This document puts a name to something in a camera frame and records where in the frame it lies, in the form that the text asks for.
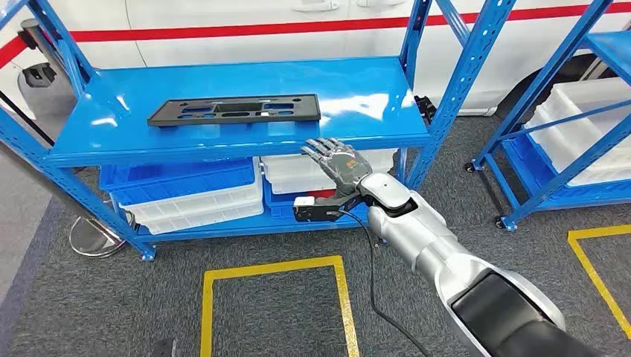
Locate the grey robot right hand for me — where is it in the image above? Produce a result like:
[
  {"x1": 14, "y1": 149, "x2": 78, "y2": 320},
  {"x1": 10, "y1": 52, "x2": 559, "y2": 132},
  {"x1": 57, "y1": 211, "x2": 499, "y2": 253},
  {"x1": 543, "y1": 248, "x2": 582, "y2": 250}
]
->
[{"x1": 301, "y1": 138, "x2": 374, "y2": 204}]

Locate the black plastic panel part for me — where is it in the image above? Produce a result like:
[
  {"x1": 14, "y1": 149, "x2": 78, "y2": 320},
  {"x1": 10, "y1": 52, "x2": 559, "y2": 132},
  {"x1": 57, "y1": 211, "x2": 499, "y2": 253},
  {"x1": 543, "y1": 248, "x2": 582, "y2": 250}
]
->
[{"x1": 147, "y1": 93, "x2": 322, "y2": 128}]

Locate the black ribbed plastic part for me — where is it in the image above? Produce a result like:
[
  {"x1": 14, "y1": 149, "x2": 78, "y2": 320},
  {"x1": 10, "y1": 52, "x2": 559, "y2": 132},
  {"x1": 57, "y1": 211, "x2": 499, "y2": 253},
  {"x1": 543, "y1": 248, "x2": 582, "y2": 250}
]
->
[{"x1": 414, "y1": 94, "x2": 438, "y2": 125}]

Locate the blue metal shelf rack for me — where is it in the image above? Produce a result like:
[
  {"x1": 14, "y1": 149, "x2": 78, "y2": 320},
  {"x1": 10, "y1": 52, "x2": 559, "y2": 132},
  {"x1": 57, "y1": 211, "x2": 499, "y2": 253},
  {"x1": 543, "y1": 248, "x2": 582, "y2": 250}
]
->
[
  {"x1": 0, "y1": 0, "x2": 519, "y2": 262},
  {"x1": 463, "y1": 0, "x2": 631, "y2": 233}
]

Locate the blue plastic crate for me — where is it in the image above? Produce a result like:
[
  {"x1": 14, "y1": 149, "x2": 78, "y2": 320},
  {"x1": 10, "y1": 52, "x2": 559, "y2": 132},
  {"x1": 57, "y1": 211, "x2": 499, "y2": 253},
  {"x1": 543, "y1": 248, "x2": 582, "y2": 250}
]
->
[
  {"x1": 263, "y1": 177, "x2": 371, "y2": 221},
  {"x1": 98, "y1": 158, "x2": 257, "y2": 207},
  {"x1": 502, "y1": 135, "x2": 631, "y2": 210}
]

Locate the white car with red stripe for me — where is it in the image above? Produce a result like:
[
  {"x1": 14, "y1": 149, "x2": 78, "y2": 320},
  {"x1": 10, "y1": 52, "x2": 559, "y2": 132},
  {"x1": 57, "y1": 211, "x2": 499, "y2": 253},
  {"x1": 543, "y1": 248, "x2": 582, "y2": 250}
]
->
[{"x1": 0, "y1": 0, "x2": 631, "y2": 118}]

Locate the black stanchion belt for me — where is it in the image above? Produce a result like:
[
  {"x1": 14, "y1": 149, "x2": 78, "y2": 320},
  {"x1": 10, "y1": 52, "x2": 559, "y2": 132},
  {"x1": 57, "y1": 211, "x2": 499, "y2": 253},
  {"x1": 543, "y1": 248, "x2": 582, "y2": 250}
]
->
[{"x1": 0, "y1": 90, "x2": 56, "y2": 149}]

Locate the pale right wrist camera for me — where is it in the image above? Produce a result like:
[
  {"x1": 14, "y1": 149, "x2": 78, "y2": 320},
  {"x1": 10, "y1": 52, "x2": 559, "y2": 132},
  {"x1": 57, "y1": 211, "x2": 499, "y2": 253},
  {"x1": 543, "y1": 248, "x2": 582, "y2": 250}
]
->
[{"x1": 292, "y1": 193, "x2": 368, "y2": 224}]

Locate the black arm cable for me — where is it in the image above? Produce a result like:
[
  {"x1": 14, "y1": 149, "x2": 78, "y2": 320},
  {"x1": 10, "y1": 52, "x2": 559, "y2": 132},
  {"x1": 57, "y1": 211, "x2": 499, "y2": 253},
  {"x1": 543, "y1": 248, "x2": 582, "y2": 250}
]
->
[{"x1": 339, "y1": 209, "x2": 421, "y2": 357}]

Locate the grey stanchion post head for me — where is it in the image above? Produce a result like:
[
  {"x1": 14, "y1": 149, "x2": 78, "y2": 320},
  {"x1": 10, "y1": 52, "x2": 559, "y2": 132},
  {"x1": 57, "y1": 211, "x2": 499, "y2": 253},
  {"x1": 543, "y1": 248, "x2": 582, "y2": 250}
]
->
[{"x1": 17, "y1": 17, "x2": 75, "y2": 90}]

